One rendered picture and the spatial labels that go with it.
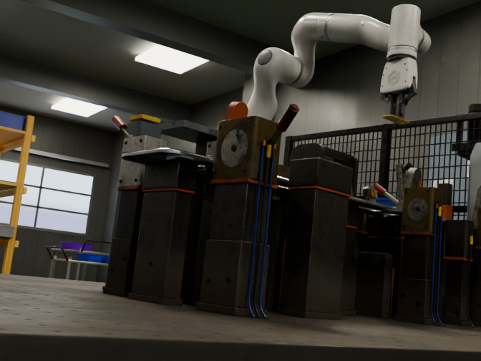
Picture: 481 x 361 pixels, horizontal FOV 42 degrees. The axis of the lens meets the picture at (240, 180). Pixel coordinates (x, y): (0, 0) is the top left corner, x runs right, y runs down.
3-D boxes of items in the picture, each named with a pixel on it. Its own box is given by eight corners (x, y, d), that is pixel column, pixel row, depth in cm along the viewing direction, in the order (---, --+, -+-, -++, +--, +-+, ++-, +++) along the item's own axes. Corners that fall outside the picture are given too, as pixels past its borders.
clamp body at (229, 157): (245, 320, 106) (265, 112, 111) (193, 311, 116) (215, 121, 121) (279, 321, 111) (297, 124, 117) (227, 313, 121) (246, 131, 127)
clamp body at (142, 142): (122, 299, 134) (144, 134, 140) (94, 294, 143) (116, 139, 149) (150, 300, 139) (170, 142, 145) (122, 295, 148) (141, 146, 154)
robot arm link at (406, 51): (380, 49, 183) (379, 59, 183) (405, 43, 176) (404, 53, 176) (398, 59, 188) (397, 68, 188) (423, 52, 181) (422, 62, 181)
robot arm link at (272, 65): (240, 190, 223) (208, 181, 212) (222, 173, 231) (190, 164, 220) (311, 66, 212) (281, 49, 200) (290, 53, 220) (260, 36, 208)
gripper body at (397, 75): (379, 57, 183) (376, 94, 181) (408, 49, 175) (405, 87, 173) (395, 65, 188) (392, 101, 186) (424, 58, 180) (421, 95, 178)
